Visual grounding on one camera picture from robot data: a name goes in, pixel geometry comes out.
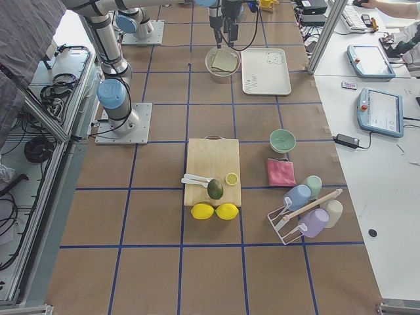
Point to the cream cup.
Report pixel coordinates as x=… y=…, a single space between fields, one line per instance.
x=334 y=209

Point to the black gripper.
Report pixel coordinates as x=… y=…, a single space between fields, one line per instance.
x=214 y=19

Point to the green cup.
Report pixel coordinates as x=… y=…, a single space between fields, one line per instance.
x=314 y=183

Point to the whole lemon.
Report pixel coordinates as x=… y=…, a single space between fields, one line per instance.
x=202 y=211
x=227 y=211

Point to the cream bear tray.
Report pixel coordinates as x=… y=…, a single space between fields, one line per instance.
x=265 y=72

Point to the lower blue teach pendant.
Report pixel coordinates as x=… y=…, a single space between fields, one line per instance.
x=380 y=112

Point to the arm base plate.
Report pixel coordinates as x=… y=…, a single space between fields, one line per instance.
x=150 y=33
x=134 y=131

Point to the purple cup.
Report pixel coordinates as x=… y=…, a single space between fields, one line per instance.
x=313 y=222

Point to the blue cup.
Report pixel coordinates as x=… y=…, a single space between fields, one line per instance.
x=296 y=197

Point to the upper blue teach pendant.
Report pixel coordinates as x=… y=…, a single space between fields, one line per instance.
x=369 y=62

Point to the white wire cup rack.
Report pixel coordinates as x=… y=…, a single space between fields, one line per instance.
x=285 y=223

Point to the white plastic fork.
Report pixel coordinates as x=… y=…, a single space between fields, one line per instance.
x=197 y=182

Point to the small card packet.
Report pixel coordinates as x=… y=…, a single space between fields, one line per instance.
x=349 y=85

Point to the right whole lemon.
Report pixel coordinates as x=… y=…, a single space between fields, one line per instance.
x=227 y=211

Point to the avocado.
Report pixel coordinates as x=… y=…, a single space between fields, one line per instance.
x=215 y=189

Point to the aluminium frame post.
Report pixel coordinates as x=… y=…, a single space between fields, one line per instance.
x=329 y=26

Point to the bread slice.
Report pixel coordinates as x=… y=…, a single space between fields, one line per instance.
x=223 y=61

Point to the cream round plate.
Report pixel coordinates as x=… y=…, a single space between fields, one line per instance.
x=211 y=53

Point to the pink cloth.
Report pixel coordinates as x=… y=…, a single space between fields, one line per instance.
x=280 y=173

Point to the wooden cutting board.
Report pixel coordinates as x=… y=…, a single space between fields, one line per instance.
x=213 y=158

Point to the black power adapter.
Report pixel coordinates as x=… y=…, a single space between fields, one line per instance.
x=347 y=141

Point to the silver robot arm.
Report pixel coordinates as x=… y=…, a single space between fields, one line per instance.
x=135 y=27
x=113 y=93

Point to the light green bowl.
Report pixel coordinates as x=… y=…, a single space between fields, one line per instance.
x=282 y=141

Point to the lemon slice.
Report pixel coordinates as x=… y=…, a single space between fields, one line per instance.
x=231 y=179

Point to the left whole lemon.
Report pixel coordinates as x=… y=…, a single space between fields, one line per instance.
x=202 y=211

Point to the blue teach pendant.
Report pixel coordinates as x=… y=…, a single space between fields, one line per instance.
x=369 y=62
x=380 y=112

